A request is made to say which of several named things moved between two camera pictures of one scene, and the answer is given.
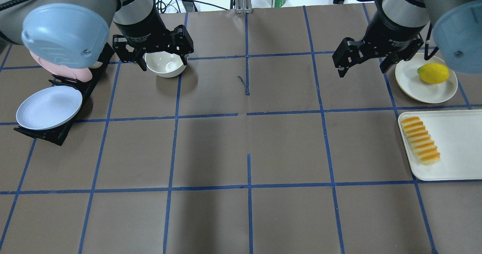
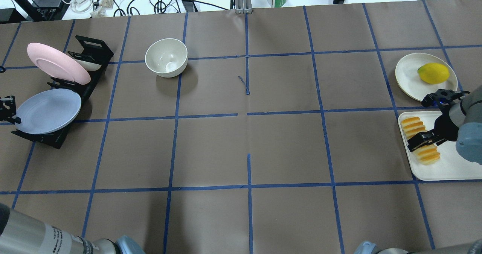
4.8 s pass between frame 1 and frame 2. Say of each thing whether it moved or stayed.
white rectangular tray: stayed
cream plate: stayed
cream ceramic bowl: stayed
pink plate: stayed
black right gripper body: moved
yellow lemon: stayed
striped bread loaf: stayed
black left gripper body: moved
